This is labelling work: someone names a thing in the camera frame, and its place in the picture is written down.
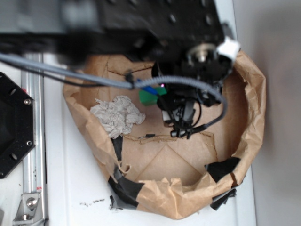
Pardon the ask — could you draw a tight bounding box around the brown paper bag tray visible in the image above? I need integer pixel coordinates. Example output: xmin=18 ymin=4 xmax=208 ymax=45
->
xmin=63 ymin=51 xmax=266 ymax=219

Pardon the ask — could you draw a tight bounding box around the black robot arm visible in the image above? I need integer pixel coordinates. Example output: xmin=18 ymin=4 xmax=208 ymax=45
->
xmin=0 ymin=0 xmax=240 ymax=138

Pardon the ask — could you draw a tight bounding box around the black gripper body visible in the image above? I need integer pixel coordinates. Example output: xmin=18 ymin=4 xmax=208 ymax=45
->
xmin=151 ymin=39 xmax=240 ymax=138

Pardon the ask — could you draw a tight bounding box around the crumpled white paper wad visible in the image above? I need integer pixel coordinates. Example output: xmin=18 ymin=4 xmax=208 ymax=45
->
xmin=90 ymin=96 xmax=146 ymax=139

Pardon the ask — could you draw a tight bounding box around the green rectangular block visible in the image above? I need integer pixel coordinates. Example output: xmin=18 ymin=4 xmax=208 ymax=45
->
xmin=139 ymin=87 xmax=167 ymax=106

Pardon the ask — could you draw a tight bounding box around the aluminium extrusion rail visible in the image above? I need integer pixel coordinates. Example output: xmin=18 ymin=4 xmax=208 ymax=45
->
xmin=13 ymin=71 xmax=49 ymax=226

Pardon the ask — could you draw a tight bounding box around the metal corner bracket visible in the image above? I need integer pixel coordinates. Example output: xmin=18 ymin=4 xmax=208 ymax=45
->
xmin=13 ymin=193 xmax=43 ymax=226

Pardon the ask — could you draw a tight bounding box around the grey coiled cable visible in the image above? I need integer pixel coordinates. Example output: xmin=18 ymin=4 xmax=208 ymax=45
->
xmin=0 ymin=53 xmax=228 ymax=132

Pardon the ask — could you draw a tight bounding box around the black octagonal mount plate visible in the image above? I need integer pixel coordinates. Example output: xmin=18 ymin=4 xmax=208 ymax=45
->
xmin=0 ymin=73 xmax=35 ymax=179

